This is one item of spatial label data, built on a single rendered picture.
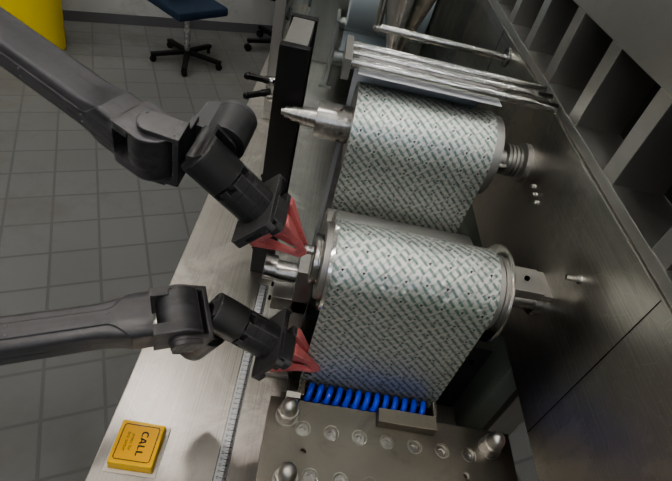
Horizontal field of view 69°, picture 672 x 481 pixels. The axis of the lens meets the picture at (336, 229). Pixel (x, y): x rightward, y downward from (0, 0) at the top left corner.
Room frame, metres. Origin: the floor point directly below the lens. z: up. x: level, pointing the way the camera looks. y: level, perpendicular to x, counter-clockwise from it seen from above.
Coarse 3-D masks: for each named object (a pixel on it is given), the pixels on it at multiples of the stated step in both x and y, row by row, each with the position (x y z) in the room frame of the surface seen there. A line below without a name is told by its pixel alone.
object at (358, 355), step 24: (312, 336) 0.45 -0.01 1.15; (336, 336) 0.45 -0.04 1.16; (360, 336) 0.45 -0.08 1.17; (384, 336) 0.45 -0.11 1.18; (408, 336) 0.46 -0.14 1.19; (432, 336) 0.46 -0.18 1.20; (336, 360) 0.45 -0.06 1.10; (360, 360) 0.45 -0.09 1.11; (384, 360) 0.46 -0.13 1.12; (408, 360) 0.46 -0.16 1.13; (432, 360) 0.46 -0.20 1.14; (456, 360) 0.47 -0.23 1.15; (336, 384) 0.45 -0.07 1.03; (360, 384) 0.45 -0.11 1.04; (384, 384) 0.46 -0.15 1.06; (408, 384) 0.46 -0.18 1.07; (432, 384) 0.47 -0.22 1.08
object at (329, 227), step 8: (328, 224) 0.52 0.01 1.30; (328, 232) 0.50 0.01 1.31; (328, 240) 0.49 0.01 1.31; (328, 248) 0.48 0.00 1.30; (328, 256) 0.47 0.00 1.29; (320, 272) 0.45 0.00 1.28; (504, 272) 0.52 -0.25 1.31; (320, 280) 0.45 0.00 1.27; (504, 280) 0.51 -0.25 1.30; (320, 288) 0.45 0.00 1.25; (504, 288) 0.50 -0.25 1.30; (312, 296) 0.47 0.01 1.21; (504, 296) 0.49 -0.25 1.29; (496, 312) 0.48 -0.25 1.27; (496, 320) 0.48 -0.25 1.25; (488, 328) 0.48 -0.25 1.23
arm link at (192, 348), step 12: (204, 288) 0.44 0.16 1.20; (204, 300) 0.42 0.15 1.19; (204, 312) 0.41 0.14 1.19; (204, 324) 0.39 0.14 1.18; (180, 336) 0.35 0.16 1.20; (192, 336) 0.36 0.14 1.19; (204, 336) 0.37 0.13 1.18; (180, 348) 0.35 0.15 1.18; (192, 348) 0.36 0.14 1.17; (204, 348) 0.40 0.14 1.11; (192, 360) 0.40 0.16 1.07
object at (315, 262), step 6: (318, 234) 0.52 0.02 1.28; (324, 234) 0.52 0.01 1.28; (318, 240) 0.50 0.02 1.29; (324, 240) 0.50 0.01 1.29; (318, 246) 0.49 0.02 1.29; (318, 252) 0.48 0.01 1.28; (312, 258) 0.49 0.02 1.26; (318, 258) 0.48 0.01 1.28; (312, 264) 0.47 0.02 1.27; (318, 264) 0.47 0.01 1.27; (312, 270) 0.47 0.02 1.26; (318, 270) 0.47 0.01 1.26; (312, 276) 0.46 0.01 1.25; (312, 282) 0.47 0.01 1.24
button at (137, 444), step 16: (128, 432) 0.33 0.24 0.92; (144, 432) 0.34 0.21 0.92; (160, 432) 0.34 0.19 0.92; (112, 448) 0.30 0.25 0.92; (128, 448) 0.31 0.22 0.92; (144, 448) 0.31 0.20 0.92; (160, 448) 0.33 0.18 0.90; (112, 464) 0.28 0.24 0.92; (128, 464) 0.28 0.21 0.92; (144, 464) 0.29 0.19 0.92
